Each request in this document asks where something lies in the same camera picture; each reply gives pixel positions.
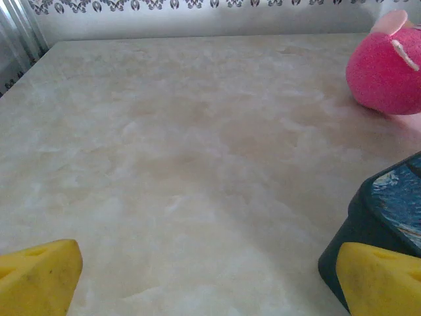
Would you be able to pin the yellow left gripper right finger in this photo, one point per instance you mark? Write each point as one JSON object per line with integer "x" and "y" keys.
{"x": 381, "y": 283}

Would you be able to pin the blue starry night card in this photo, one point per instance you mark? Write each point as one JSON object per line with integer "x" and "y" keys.
{"x": 371, "y": 227}

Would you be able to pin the aluminium frame corner post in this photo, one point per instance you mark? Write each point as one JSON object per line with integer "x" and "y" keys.
{"x": 19, "y": 29}

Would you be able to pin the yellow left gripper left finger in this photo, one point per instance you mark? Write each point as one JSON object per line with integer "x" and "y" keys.
{"x": 36, "y": 279}

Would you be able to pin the pink plush doll toy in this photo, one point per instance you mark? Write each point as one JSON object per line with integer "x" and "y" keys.
{"x": 381, "y": 75}

